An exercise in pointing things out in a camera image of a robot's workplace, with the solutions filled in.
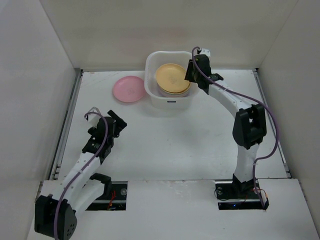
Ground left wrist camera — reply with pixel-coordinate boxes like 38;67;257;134
84;106;101;128

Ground white plastic bin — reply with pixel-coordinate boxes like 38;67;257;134
144;51;199;110

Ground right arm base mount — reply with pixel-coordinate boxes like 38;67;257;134
214;183;270;211

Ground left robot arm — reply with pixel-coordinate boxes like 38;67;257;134
34;107;127;240

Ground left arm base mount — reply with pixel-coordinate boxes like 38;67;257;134
86;173;128;211

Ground yellow plate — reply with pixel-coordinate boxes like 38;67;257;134
155;63;191;92
158;86;190;94

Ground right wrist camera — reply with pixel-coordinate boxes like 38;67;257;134
196;47;211;57

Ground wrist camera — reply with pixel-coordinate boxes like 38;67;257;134
196;47;211;57
84;106;101;128

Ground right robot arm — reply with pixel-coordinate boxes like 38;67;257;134
185;54;267;200

